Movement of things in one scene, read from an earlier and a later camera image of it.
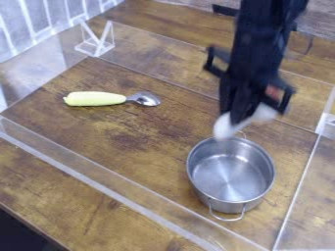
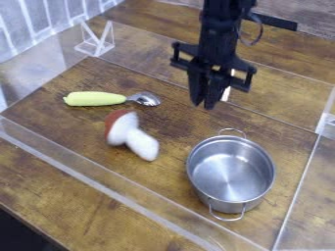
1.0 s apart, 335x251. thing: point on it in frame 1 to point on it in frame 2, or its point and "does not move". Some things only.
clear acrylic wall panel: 306,229 does not move
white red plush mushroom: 264,113 to 121,132
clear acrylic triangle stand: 93,46 does not move
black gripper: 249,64 to 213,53
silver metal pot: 230,172 does not move
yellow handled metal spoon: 108,99 does not move
